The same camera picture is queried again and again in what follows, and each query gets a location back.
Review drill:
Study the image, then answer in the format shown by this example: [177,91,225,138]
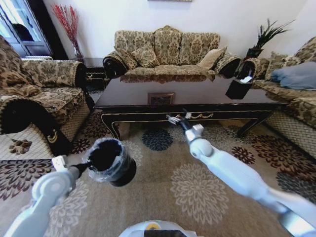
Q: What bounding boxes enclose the dark glossy coffee table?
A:
[94,74,289,139]

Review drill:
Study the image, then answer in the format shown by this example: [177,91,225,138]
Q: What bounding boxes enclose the dark glass-door cabinet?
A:
[0,0,68,60]

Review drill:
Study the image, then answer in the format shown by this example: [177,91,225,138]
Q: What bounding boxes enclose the black tissue box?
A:
[225,75,255,100]

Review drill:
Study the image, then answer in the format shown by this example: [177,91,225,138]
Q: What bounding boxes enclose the dark square plant pot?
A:
[246,47,264,59]

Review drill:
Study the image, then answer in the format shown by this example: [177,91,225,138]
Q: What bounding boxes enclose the white robot front shell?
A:
[118,221,196,237]

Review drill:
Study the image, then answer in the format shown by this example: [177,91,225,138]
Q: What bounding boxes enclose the red branch decoration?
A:
[51,3,85,62]

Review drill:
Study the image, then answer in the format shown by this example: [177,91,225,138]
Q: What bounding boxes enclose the beige plain cushion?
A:
[197,46,228,70]

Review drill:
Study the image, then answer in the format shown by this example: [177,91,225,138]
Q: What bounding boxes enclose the patterned square cushion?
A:
[264,51,301,80]
[131,46,160,69]

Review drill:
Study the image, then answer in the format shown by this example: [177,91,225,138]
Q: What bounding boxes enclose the dark wooden side table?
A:
[83,57,111,92]

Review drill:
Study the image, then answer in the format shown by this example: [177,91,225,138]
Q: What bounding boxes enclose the patterned sofa with lattice skirt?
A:
[243,37,316,160]

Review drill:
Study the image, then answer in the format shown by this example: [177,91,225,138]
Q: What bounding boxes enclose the patterned three-seat sofa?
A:
[102,24,242,80]

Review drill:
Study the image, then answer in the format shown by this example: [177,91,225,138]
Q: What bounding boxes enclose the black trash bin with bag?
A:
[86,138,138,188]

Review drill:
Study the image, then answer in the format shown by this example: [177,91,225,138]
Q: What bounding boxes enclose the green potted plant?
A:
[253,18,296,50]

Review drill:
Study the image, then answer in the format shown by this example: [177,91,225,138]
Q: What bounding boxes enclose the beige floral rug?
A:
[0,108,316,237]

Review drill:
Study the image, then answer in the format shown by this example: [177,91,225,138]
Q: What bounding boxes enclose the patterned armchair with dark arms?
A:
[0,34,95,157]

